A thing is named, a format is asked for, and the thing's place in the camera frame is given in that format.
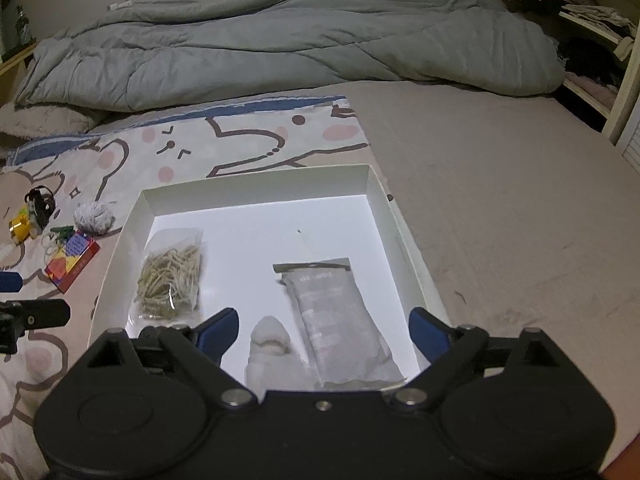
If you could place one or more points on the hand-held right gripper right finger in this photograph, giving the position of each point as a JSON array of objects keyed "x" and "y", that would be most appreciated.
[{"x": 427, "y": 335}]

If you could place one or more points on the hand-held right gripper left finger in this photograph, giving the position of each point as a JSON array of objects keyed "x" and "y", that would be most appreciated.
[{"x": 220, "y": 332}]

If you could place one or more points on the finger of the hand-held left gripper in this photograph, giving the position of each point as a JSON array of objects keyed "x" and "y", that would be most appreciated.
[
  {"x": 35, "y": 313},
  {"x": 10, "y": 282}
]

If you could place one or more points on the white cloth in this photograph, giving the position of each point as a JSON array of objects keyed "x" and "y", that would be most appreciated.
[{"x": 270, "y": 342}]

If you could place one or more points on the colourful box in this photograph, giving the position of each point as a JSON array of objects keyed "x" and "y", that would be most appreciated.
[{"x": 72, "y": 260}]

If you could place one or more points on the grey packet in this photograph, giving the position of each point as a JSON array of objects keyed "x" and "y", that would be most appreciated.
[{"x": 335, "y": 320}]

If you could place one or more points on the grey yarn ball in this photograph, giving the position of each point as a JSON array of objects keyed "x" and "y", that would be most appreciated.
[{"x": 95, "y": 217}]

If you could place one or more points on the white cardboard box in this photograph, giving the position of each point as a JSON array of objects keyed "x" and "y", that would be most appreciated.
[{"x": 260, "y": 220}]

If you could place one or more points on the printed blanket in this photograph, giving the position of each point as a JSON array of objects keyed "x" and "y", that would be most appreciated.
[{"x": 200, "y": 140}]

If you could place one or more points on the wooden headboard shelf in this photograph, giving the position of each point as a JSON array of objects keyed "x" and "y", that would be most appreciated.
[{"x": 15, "y": 75}]

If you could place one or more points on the green glass bottle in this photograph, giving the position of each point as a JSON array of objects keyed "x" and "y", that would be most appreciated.
[{"x": 22, "y": 25}]

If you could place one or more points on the white slatted panel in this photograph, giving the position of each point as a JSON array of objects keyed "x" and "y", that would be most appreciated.
[{"x": 631, "y": 140}]

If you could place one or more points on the grey duvet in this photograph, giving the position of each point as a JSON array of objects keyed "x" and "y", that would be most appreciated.
[{"x": 300, "y": 45}]

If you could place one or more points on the cream side shelf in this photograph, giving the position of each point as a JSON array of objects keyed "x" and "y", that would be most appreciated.
[{"x": 617, "y": 90}]

